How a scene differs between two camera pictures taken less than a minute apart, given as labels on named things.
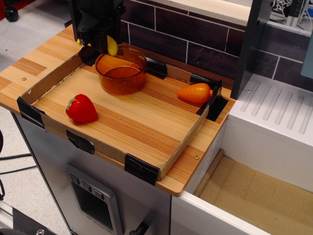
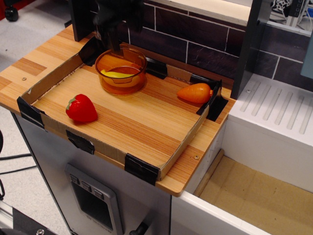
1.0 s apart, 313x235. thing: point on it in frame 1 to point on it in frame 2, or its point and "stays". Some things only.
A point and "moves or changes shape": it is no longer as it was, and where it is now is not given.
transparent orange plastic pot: [124, 73] stays
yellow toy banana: [112, 48] moves or changes shape
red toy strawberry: [81, 108] stays
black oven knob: [140, 230] stays
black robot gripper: [92, 19] to [107, 13]
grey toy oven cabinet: [95, 194] stays
